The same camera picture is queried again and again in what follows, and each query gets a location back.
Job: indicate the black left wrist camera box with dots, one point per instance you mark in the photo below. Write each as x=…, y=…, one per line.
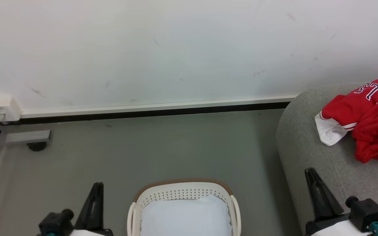
x=56, y=223

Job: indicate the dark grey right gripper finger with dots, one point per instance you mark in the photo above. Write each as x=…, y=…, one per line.
x=322, y=200

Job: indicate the white wall baseboard strip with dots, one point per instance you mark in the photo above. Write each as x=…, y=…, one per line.
x=159, y=106

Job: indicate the grey metal frame with caster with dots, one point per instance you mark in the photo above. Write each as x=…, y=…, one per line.
x=21, y=136

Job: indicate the grey fabric sofa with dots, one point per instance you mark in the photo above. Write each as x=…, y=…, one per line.
x=313, y=157

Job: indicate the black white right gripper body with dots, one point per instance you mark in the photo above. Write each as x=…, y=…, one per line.
x=333, y=229

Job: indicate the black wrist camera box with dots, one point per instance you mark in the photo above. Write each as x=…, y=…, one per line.
x=56, y=223
x=367, y=211

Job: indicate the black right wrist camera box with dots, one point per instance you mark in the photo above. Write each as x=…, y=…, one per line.
x=367, y=211

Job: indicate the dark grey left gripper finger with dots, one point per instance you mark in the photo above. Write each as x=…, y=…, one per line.
x=92, y=209

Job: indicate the red basketball jersey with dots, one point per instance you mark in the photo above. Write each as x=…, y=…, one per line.
x=372, y=124

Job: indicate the white perforated laundry basket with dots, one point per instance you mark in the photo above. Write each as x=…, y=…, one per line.
x=182, y=191

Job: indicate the white cushion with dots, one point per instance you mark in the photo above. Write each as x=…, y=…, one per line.
x=185, y=218

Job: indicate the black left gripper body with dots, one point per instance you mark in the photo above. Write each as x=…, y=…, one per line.
x=90, y=233

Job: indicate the white wall socket box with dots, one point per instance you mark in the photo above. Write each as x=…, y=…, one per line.
x=3, y=109

